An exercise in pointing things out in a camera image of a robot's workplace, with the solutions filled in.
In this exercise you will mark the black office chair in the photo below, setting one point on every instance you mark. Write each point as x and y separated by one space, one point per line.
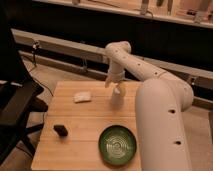
18 95

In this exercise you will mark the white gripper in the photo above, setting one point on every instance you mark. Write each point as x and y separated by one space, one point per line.
115 74

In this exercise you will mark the black eraser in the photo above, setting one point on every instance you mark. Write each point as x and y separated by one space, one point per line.
61 130

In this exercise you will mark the white crumpled cloth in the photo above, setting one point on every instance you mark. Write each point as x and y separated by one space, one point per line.
82 97

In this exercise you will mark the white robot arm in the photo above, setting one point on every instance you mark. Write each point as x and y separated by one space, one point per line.
159 102

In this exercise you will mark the green ceramic bowl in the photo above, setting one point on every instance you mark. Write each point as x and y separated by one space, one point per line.
117 145

